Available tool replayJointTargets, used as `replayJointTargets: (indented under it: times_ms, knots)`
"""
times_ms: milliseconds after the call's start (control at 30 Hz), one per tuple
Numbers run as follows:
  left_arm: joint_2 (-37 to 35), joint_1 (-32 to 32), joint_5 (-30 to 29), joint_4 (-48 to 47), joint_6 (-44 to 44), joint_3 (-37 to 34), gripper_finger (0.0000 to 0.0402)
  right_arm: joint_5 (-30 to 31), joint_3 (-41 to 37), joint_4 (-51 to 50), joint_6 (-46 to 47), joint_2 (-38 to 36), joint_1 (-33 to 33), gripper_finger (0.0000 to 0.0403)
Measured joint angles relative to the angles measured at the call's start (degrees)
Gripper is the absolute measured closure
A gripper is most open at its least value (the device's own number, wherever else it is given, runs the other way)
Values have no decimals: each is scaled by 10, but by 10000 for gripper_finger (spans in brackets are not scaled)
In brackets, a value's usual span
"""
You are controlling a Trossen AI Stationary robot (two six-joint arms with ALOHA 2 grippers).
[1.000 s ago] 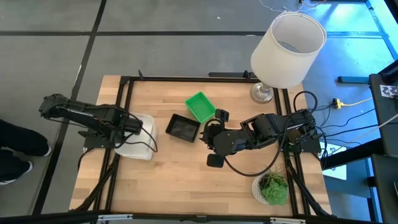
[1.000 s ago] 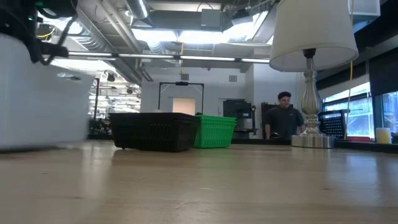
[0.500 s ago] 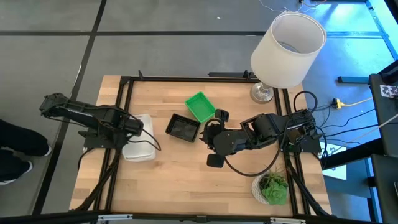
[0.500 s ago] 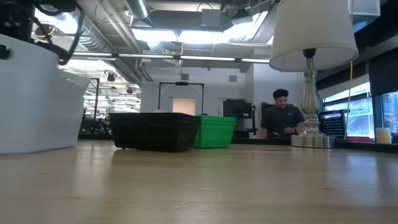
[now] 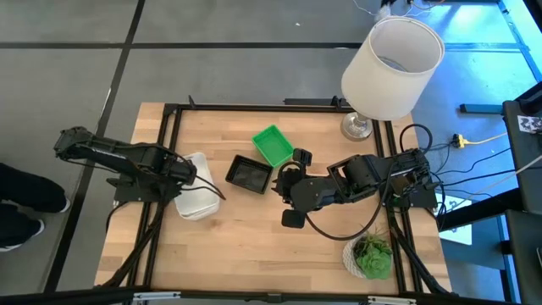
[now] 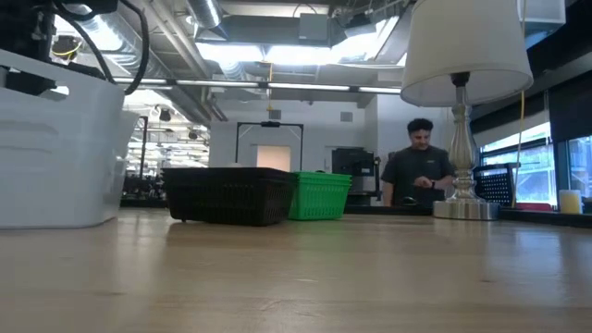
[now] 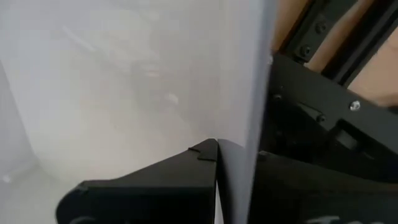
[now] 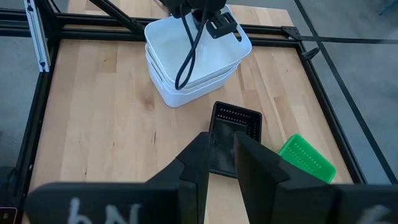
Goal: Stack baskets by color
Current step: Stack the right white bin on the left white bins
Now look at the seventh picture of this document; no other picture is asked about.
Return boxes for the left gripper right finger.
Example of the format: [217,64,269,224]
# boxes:
[248,151,398,224]

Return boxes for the white plastic basket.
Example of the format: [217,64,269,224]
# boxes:
[0,0,278,224]

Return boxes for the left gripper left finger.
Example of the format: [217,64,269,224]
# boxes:
[55,138,219,224]

